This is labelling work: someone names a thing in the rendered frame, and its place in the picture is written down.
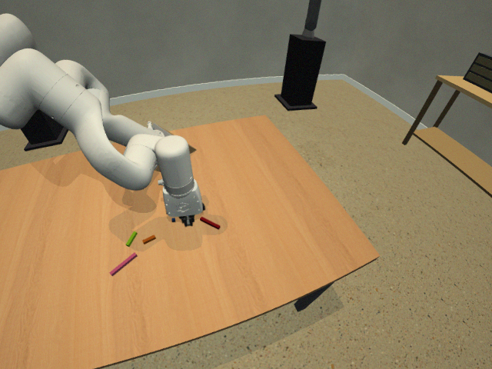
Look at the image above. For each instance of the pink rod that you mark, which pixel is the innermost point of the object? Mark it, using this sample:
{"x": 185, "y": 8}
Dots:
{"x": 122, "y": 264}

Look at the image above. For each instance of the dark red rod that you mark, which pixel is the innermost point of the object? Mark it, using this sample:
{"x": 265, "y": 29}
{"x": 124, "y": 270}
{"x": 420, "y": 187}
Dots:
{"x": 210, "y": 223}

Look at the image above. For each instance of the orange rod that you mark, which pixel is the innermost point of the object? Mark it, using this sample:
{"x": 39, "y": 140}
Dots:
{"x": 145, "y": 241}

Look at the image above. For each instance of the lime green rod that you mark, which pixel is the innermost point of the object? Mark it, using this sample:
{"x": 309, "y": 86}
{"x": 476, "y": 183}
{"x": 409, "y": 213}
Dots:
{"x": 130, "y": 240}

